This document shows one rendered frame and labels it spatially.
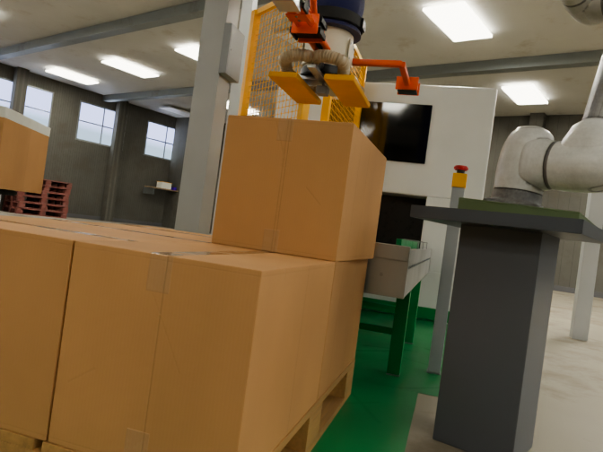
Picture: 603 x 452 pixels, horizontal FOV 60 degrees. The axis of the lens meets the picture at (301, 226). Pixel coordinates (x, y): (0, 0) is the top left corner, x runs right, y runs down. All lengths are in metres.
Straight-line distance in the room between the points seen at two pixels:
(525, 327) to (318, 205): 0.72
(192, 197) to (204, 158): 0.25
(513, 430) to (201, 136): 2.29
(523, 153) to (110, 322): 1.32
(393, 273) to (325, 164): 0.75
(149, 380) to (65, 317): 0.22
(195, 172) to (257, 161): 1.63
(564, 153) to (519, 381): 0.69
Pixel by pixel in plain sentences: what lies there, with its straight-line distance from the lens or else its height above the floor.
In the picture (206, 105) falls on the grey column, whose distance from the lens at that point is 3.23.
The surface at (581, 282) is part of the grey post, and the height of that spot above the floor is 0.48.
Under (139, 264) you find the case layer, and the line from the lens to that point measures 1.02.
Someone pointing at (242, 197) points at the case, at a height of 0.69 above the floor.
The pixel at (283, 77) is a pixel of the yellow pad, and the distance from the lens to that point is 1.77.
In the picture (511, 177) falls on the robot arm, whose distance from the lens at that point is 1.80.
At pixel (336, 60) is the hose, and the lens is 1.71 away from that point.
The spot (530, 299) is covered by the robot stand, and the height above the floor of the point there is 0.51.
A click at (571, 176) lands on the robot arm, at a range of 1.74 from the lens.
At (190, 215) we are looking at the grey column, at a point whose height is 0.61.
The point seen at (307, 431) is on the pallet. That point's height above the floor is 0.08.
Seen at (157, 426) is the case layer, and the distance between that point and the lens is 1.05.
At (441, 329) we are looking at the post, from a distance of 2.70.
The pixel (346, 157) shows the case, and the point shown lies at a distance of 1.50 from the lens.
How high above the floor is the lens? 0.63
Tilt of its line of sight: level
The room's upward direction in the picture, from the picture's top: 8 degrees clockwise
